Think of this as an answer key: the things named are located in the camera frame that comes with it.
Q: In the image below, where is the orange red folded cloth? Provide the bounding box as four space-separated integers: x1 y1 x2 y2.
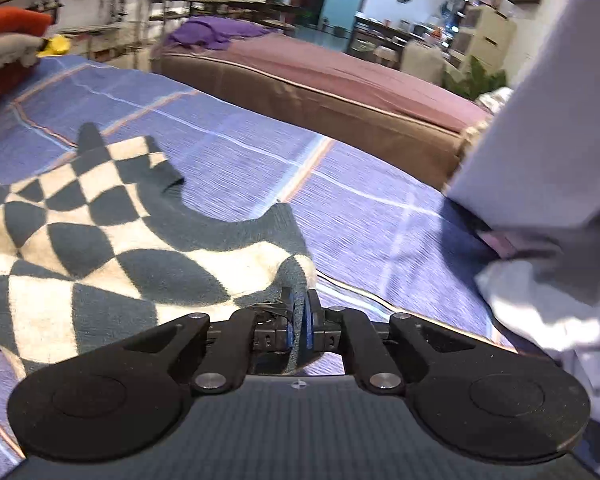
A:
0 6 53 37

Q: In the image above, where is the yellow small object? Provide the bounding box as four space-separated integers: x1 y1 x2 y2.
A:
38 35 71 58

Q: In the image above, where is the dark red buttoned garment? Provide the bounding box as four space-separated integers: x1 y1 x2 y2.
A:
0 61 36 99

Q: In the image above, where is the beige drawer cabinet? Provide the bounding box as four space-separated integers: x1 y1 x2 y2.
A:
448 6 516 74

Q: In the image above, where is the purple cloth on bed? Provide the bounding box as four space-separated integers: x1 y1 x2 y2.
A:
166 16 272 51

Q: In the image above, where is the green cream checkered sweater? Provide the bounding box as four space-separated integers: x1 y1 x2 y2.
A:
0 124 316 378

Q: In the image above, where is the blue plaid bed sheet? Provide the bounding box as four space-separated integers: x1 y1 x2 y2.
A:
0 55 522 477

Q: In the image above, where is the white grey crumpled garment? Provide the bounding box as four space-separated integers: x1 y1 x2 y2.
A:
448 0 600 474

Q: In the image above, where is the green potted plant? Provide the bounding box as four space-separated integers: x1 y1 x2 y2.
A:
442 56 507 101

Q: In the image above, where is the beige dotted folded cloth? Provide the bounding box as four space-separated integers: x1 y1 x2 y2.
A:
0 32 45 69

